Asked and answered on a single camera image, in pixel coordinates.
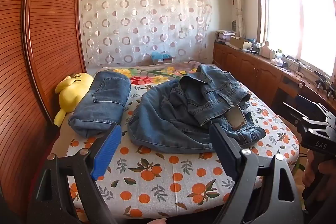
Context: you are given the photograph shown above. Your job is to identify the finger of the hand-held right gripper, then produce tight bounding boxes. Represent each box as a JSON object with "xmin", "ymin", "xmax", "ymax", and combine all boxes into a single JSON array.
[
  {"xmin": 283, "ymin": 102, "xmax": 306, "ymax": 127},
  {"xmin": 295, "ymin": 95, "xmax": 328, "ymax": 121}
]

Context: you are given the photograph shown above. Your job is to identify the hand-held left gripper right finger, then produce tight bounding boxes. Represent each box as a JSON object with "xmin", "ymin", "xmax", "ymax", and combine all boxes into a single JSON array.
[{"xmin": 209, "ymin": 123, "xmax": 305, "ymax": 224}]

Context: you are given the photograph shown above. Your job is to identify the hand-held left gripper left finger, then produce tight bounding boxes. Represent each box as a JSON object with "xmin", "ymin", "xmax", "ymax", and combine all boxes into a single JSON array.
[{"xmin": 28, "ymin": 123, "xmax": 122, "ymax": 224}]

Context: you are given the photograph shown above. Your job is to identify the light blue jeans pants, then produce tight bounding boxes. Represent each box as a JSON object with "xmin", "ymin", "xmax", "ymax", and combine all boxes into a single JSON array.
[{"xmin": 128, "ymin": 64, "xmax": 266, "ymax": 154}]

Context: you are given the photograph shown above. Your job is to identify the folded dark blue jeans pants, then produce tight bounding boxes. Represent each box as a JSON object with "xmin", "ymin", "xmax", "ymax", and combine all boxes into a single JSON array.
[{"xmin": 68, "ymin": 70, "xmax": 132, "ymax": 138}]

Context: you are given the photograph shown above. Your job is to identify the person's right hand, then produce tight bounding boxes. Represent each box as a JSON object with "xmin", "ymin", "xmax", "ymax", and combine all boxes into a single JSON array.
[{"xmin": 302, "ymin": 151, "xmax": 325, "ymax": 188}]

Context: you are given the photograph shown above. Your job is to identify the orange fruit print bed sheet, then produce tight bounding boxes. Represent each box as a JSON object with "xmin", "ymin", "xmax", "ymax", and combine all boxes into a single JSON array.
[{"xmin": 66, "ymin": 82, "xmax": 300, "ymax": 223}]

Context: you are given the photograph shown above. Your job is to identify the long wooden cabinet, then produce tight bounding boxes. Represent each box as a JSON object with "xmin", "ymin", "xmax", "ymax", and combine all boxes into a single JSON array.
[{"xmin": 213, "ymin": 40, "xmax": 336, "ymax": 121}]

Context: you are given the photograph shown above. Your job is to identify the white plastic bottle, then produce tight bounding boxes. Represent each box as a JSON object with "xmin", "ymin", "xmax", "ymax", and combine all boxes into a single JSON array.
[{"xmin": 260, "ymin": 41, "xmax": 271, "ymax": 59}]

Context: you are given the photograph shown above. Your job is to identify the yellow plush toy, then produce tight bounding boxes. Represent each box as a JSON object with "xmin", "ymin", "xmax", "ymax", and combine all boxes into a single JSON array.
[{"xmin": 54, "ymin": 72, "xmax": 94, "ymax": 127}]

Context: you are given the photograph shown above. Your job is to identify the wooden framed window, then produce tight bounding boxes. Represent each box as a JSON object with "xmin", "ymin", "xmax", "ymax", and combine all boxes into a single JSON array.
[{"xmin": 253, "ymin": 0, "xmax": 336, "ymax": 83}]

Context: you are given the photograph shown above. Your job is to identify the open cardboard box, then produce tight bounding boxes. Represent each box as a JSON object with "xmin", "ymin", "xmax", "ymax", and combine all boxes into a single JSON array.
[{"xmin": 230, "ymin": 36, "xmax": 253, "ymax": 50}]

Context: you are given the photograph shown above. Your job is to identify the stack of books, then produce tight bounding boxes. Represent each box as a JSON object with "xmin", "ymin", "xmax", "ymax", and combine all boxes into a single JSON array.
[{"xmin": 215, "ymin": 29, "xmax": 237, "ymax": 43}]

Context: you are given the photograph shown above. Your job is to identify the circle pattern sheer curtain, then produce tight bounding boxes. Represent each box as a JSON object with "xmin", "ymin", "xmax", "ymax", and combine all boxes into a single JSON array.
[{"xmin": 80, "ymin": 0, "xmax": 212, "ymax": 68}]

